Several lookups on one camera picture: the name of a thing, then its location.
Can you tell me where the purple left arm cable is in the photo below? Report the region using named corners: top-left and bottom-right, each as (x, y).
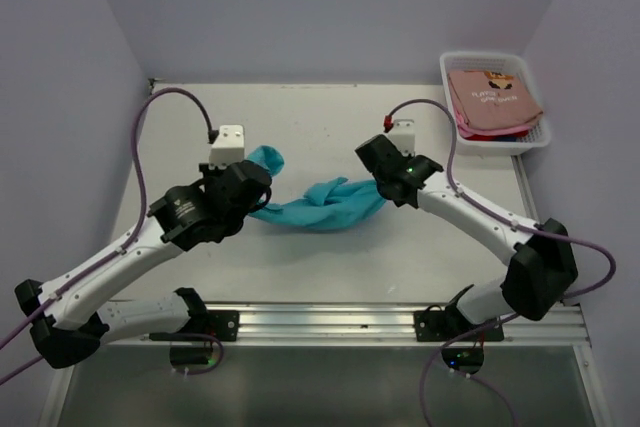
top-left (0, 86), bottom-right (225, 386)

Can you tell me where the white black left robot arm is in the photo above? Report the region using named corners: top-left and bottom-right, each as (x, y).
top-left (15, 160), bottom-right (272, 369)

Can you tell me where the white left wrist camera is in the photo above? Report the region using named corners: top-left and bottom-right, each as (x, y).
top-left (208, 124), bottom-right (245, 169)

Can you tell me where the aluminium mounting rail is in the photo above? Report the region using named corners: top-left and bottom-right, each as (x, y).
top-left (64, 300), bottom-right (591, 347)

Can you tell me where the light pink folded t shirt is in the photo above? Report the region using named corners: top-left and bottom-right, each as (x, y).
top-left (454, 111), bottom-right (538, 139)

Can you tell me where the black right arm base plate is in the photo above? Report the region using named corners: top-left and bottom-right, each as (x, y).
top-left (413, 306), bottom-right (505, 342)

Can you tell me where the pink printed folded t shirt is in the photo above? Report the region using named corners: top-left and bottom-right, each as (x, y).
top-left (449, 70), bottom-right (543, 129)

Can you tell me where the white plastic basket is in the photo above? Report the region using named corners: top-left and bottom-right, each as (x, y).
top-left (440, 51), bottom-right (551, 156)

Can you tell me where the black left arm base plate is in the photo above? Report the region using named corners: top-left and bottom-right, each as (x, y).
top-left (149, 310), bottom-right (240, 342)

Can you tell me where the turquoise t shirt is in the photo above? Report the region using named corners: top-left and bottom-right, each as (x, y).
top-left (251, 177), bottom-right (386, 232)

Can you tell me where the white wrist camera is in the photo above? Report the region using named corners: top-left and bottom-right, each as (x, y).
top-left (208, 124), bottom-right (245, 169)
top-left (383, 115), bottom-right (415, 157)

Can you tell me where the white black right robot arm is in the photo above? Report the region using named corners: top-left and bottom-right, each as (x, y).
top-left (355, 134), bottom-right (578, 340)

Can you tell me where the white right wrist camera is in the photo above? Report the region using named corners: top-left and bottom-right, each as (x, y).
top-left (383, 115), bottom-right (415, 157)

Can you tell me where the red folded t shirt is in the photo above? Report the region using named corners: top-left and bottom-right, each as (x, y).
top-left (467, 130), bottom-right (529, 142)

